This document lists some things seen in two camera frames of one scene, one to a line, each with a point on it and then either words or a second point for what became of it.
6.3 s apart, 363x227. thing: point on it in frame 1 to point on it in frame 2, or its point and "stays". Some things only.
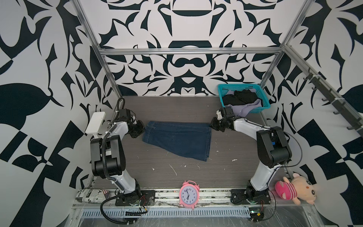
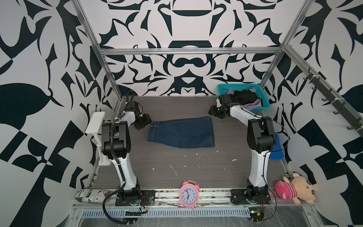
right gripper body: x=219 y=124 to x=218 y=110
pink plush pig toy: x=300 y=189 stays
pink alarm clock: x=189 y=194 stays
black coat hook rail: x=355 y=119 stays
